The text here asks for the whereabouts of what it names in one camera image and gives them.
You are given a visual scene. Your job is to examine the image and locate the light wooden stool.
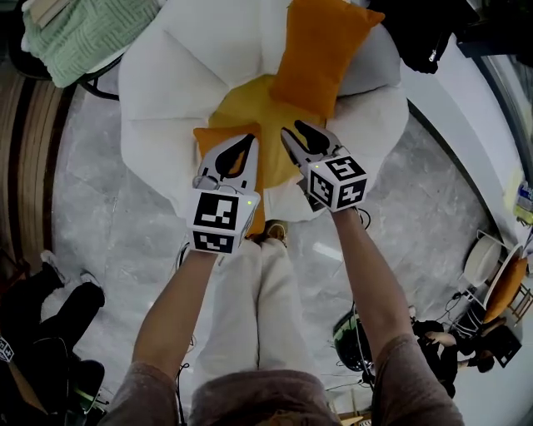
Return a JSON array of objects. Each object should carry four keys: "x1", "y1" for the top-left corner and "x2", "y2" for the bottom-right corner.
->
[{"x1": 506, "y1": 285, "x2": 533, "y2": 328}]

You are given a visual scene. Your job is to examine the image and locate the dark wicker chair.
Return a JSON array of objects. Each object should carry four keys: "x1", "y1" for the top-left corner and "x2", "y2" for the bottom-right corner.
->
[{"x1": 7, "y1": 0, "x2": 124, "y2": 102}]

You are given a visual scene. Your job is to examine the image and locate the wooden plank platform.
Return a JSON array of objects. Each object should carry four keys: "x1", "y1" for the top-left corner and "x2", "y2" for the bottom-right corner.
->
[{"x1": 0, "y1": 72, "x2": 78, "y2": 274}]

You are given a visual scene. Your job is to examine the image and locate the person's tan shoe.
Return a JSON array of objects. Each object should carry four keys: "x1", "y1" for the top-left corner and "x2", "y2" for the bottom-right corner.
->
[{"x1": 263, "y1": 219, "x2": 290, "y2": 250}]

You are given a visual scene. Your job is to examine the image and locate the small orange pillow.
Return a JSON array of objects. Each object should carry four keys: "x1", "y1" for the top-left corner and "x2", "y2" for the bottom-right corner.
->
[{"x1": 192, "y1": 121, "x2": 268, "y2": 239}]

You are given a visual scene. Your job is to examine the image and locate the black bag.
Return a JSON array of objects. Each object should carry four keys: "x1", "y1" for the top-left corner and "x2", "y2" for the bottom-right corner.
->
[{"x1": 367, "y1": 0, "x2": 481, "y2": 76}]

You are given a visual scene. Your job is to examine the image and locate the black glossy round object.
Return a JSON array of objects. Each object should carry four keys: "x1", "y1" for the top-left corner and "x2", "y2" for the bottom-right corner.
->
[{"x1": 331, "y1": 310, "x2": 375, "y2": 374}]

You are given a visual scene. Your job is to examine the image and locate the white round chair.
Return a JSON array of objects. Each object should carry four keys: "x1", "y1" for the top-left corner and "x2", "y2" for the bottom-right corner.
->
[{"x1": 459, "y1": 227, "x2": 526, "y2": 336}]

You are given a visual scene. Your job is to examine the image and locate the black window frame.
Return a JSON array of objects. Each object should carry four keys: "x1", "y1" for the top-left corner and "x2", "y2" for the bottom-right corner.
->
[{"x1": 456, "y1": 0, "x2": 533, "y2": 201}]

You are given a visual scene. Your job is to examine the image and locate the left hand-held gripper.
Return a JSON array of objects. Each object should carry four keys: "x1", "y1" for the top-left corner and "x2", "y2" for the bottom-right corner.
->
[{"x1": 186, "y1": 132, "x2": 262, "y2": 255}]

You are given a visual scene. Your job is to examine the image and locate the green knitted blanket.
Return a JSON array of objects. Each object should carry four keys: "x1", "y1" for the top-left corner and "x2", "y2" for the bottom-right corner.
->
[{"x1": 22, "y1": 0, "x2": 162, "y2": 89}]

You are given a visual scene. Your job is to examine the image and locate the orange chair cushion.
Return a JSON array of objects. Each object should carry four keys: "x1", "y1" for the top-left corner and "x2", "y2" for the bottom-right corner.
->
[{"x1": 481, "y1": 256, "x2": 530, "y2": 325}]

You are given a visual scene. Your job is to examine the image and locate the yellow round seat cushion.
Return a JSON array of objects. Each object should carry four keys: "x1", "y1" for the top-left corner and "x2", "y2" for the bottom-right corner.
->
[{"x1": 207, "y1": 73, "x2": 331, "y2": 191}]

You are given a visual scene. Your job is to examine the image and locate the person's left forearm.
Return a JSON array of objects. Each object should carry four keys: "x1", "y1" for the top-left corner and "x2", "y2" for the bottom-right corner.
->
[{"x1": 132, "y1": 248, "x2": 221, "y2": 378}]

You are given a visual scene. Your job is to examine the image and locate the pale yellow paper sheet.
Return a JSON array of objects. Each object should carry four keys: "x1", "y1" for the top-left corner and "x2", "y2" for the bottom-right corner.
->
[{"x1": 503, "y1": 170, "x2": 524, "y2": 207}]

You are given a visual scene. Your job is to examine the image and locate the beige book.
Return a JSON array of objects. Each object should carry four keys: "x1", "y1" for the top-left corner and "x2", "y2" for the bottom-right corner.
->
[{"x1": 28, "y1": 0, "x2": 75, "y2": 29}]

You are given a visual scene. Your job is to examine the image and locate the white flower-shaped chair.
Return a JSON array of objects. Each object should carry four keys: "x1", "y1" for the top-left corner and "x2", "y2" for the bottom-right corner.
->
[{"x1": 117, "y1": 0, "x2": 412, "y2": 225}]

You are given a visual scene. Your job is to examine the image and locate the person's right forearm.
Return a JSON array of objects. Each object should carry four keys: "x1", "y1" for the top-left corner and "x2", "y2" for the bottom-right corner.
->
[{"x1": 331, "y1": 206, "x2": 416, "y2": 361}]

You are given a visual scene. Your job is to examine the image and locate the person's brown printed shirt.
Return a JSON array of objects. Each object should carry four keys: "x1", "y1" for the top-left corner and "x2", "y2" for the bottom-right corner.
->
[{"x1": 98, "y1": 332, "x2": 466, "y2": 426}]

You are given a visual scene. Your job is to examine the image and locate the large orange pillow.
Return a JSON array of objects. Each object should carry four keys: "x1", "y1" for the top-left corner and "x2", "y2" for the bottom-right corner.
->
[{"x1": 269, "y1": 0, "x2": 386, "y2": 121}]

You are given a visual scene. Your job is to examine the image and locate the person's cream trousers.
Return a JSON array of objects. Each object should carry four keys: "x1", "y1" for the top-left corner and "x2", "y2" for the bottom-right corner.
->
[{"x1": 192, "y1": 236, "x2": 318, "y2": 375}]

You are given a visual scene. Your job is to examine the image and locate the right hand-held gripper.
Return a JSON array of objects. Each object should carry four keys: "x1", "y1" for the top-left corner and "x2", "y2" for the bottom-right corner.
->
[{"x1": 280, "y1": 119, "x2": 370, "y2": 215}]

